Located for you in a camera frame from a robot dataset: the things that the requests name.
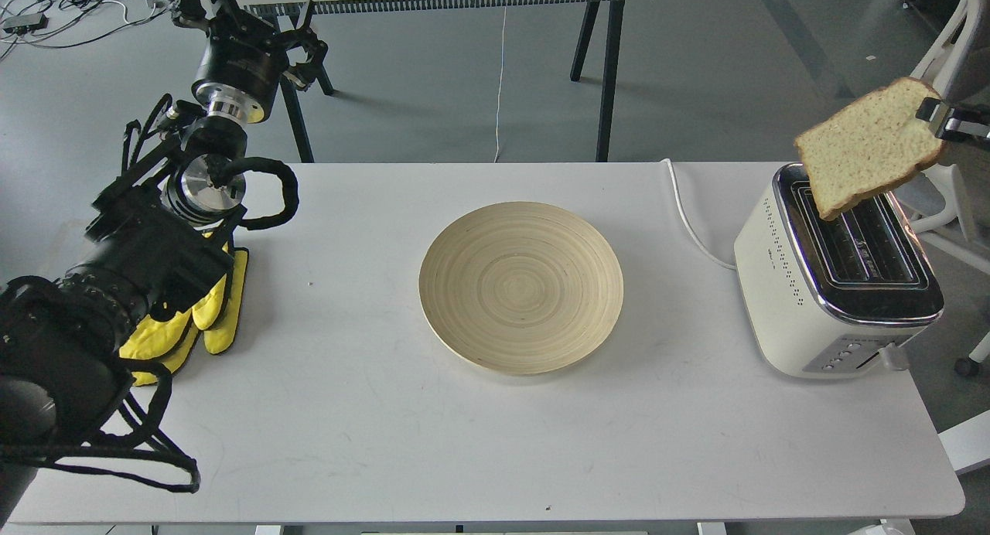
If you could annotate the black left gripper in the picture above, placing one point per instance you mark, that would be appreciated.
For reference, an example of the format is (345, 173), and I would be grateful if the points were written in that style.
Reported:
(247, 60)

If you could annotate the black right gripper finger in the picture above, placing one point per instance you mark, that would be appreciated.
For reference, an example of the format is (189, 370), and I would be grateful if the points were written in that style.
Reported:
(955, 122)

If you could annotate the slice of bread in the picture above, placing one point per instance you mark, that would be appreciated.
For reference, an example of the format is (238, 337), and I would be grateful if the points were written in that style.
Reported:
(871, 146)

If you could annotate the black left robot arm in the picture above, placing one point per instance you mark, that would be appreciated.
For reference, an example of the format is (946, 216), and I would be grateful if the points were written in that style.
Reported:
(70, 401)

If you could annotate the cream white toaster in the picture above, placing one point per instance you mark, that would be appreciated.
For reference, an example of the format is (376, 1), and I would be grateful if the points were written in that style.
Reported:
(832, 299)

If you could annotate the round wooden plate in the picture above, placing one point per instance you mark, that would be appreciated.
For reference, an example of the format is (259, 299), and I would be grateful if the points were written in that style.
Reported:
(521, 288)

